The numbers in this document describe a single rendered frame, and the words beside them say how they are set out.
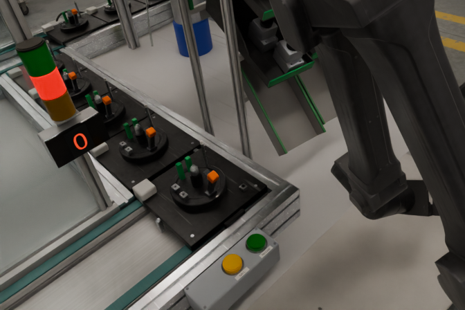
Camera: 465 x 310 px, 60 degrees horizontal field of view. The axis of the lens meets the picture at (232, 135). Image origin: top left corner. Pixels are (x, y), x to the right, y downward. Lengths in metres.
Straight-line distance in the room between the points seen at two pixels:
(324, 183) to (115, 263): 0.58
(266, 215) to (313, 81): 0.42
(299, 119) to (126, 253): 0.55
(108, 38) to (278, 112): 1.21
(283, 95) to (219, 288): 0.52
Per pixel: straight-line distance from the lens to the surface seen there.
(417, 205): 0.82
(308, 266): 0.98
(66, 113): 0.84
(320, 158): 1.21
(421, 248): 1.04
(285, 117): 1.06
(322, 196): 1.11
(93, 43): 2.05
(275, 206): 0.95
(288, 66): 0.93
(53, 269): 1.03
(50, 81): 0.81
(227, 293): 0.85
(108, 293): 0.97
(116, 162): 1.17
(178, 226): 0.94
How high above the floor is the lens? 1.68
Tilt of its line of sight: 39 degrees down
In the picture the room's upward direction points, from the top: 9 degrees counter-clockwise
